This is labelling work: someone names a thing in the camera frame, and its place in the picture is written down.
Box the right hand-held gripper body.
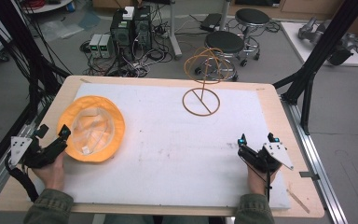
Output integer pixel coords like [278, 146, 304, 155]
[237, 141, 295, 174]

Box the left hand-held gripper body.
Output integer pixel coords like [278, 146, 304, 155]
[8, 132, 68, 169]

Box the orange bucket hat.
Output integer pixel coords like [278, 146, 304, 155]
[56, 94, 126, 163]

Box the wire hat stand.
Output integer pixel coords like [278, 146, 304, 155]
[182, 46, 232, 118]

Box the person's right hand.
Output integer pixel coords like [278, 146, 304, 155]
[246, 161, 282, 196]

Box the person's left hand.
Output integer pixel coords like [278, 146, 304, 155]
[31, 151, 66, 191]

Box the wooden stick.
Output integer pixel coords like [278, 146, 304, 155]
[286, 188, 311, 215]

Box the white table mat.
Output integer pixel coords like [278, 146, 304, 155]
[31, 82, 292, 210]

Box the grey power supply unit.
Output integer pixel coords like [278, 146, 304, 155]
[98, 34, 116, 60]
[89, 33, 103, 59]

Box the white floor board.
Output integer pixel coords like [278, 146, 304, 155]
[280, 21, 358, 67]

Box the black round stool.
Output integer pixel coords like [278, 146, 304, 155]
[195, 30, 249, 82]
[234, 7, 271, 62]

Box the black computer tower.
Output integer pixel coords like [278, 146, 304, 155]
[109, 8, 135, 62]
[132, 5, 153, 52]

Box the black flat device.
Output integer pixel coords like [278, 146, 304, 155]
[200, 12, 223, 32]

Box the round white table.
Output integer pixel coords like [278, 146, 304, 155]
[21, 0, 76, 15]

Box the grey metal stand leg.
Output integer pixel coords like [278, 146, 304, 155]
[167, 0, 184, 61]

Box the white box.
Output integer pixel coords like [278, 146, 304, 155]
[122, 6, 136, 21]

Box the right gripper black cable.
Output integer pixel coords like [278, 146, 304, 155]
[238, 154, 273, 203]

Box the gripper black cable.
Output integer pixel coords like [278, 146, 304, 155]
[5, 151, 40, 203]
[238, 154, 273, 203]

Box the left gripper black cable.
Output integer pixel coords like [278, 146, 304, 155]
[5, 151, 40, 203]

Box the aluminium rail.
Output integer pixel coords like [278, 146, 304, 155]
[0, 102, 49, 213]
[281, 92, 350, 224]

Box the grey metal bracket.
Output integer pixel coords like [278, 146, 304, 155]
[298, 171, 321, 182]

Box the black metal frame post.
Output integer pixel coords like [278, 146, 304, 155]
[0, 0, 73, 132]
[272, 0, 358, 136]

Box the tangle of floor cables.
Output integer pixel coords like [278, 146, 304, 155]
[79, 6, 206, 78]

